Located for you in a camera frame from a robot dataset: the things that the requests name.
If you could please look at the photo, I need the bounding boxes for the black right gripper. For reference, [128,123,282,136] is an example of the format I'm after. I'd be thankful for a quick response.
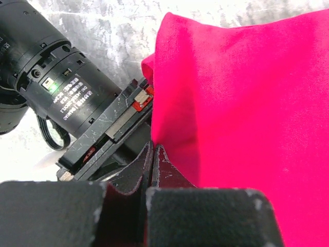
[14,45,154,181]

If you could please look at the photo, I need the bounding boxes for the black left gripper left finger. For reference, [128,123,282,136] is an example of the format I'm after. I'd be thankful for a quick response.
[1,143,153,246]

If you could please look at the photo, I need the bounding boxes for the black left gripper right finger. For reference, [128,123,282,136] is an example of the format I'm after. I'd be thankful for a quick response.
[146,146,284,246]

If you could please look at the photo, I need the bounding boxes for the crimson red t shirt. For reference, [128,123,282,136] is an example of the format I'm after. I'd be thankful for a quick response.
[141,10,328,246]

